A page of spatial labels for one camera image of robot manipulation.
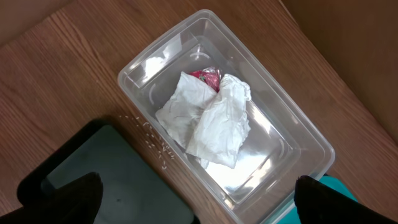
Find white napkin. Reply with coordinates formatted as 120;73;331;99
186;74;251;169
154;71;218;170

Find black plastic tray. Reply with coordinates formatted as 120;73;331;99
17;119;199;224

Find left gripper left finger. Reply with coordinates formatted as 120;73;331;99
1;172;103;224

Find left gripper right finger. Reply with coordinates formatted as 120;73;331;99
294;175;397;224

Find teal serving tray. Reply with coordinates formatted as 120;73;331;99
277;175;358;224

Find scattered rice grains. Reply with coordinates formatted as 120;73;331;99
117;115;175;172

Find clear plastic waste bin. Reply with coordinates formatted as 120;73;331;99
118;10;335;223

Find red foil wrapper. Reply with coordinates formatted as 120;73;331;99
190;67;221;92

